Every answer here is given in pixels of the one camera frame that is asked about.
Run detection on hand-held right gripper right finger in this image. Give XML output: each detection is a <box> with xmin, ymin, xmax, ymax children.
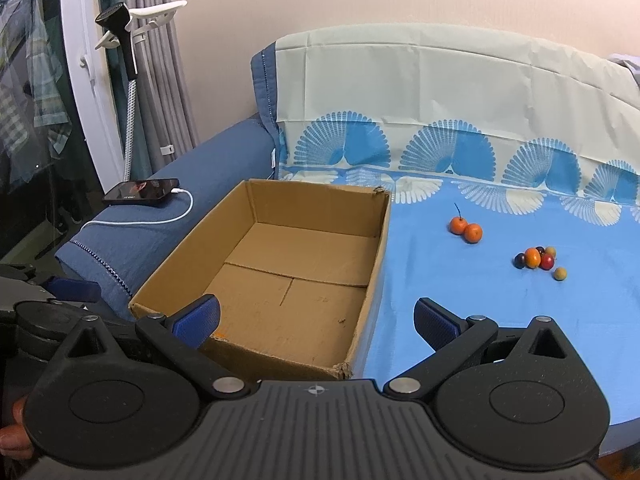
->
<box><xmin>382</xmin><ymin>297</ymin><xmax>581</xmax><ymax>404</ymax></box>

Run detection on white charging cable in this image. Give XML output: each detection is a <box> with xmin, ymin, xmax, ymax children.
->
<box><xmin>70</xmin><ymin>187</ymin><xmax>195</xmax><ymax>241</ymax></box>

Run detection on brown cardboard box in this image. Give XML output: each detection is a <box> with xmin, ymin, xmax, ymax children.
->
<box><xmin>128</xmin><ymin>178</ymin><xmax>392</xmax><ymax>382</ymax></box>

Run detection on blue sofa cover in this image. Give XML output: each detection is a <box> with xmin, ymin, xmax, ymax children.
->
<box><xmin>54</xmin><ymin>42</ymin><xmax>281</xmax><ymax>321</ymax></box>

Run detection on glass door pane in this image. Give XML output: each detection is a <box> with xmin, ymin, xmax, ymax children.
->
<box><xmin>0</xmin><ymin>0</ymin><xmax>103</xmax><ymax>266</ymax></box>

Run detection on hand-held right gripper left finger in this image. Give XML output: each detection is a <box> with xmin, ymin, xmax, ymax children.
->
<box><xmin>65</xmin><ymin>294</ymin><xmax>253</xmax><ymax>402</ymax></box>

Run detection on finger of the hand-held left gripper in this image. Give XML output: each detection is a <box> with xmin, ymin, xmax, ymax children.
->
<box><xmin>0</xmin><ymin>261</ymin><xmax>38</xmax><ymax>286</ymax></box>
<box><xmin>42</xmin><ymin>276</ymin><xmax>102</xmax><ymax>306</ymax></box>

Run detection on hanging plaid shirt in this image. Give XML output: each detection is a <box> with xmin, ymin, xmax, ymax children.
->
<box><xmin>22</xmin><ymin>10</ymin><xmax>75</xmax><ymax>128</ymax></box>

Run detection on blue white fan-print cloth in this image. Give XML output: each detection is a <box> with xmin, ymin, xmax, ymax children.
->
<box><xmin>272</xmin><ymin>22</ymin><xmax>640</xmax><ymax>456</ymax></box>

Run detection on black smartphone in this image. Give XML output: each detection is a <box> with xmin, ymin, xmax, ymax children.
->
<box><xmin>102</xmin><ymin>177</ymin><xmax>181</xmax><ymax>207</ymax></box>

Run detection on white door frame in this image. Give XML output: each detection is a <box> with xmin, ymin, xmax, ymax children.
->
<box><xmin>59</xmin><ymin>0</ymin><xmax>126</xmax><ymax>193</ymax></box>

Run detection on light grey cloth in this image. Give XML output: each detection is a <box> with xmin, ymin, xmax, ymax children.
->
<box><xmin>607</xmin><ymin>52</ymin><xmax>640</xmax><ymax>93</ymax></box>

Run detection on person's left hand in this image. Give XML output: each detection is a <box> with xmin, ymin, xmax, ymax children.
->
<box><xmin>0</xmin><ymin>394</ymin><xmax>40</xmax><ymax>461</ymax></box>

